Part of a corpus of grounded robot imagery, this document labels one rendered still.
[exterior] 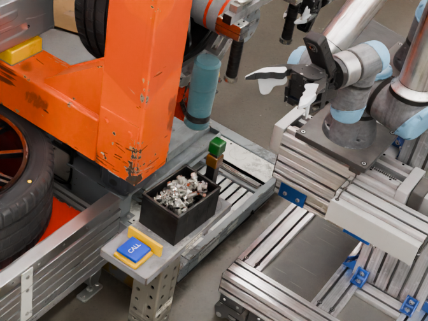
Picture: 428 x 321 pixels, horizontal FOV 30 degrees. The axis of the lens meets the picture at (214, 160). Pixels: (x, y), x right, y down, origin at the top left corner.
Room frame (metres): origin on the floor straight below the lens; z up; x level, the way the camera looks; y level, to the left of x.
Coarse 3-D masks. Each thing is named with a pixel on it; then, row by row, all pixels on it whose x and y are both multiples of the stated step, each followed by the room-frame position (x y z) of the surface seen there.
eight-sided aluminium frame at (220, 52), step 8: (216, 40) 2.48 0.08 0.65; (224, 40) 2.47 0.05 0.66; (208, 48) 2.46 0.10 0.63; (216, 48) 2.46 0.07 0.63; (224, 48) 2.46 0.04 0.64; (216, 56) 2.43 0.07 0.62; (184, 64) 2.33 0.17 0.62; (192, 64) 2.37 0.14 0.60; (184, 72) 2.33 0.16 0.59; (184, 80) 2.25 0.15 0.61
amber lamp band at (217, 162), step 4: (208, 156) 1.88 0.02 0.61; (212, 156) 1.88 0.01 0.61; (220, 156) 1.89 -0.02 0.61; (208, 160) 1.88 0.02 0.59; (212, 160) 1.87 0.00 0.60; (216, 160) 1.87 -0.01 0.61; (220, 160) 1.89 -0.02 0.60; (208, 164) 1.88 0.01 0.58; (212, 164) 1.87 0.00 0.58; (216, 164) 1.87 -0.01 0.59; (220, 164) 1.89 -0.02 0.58; (216, 168) 1.87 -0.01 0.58
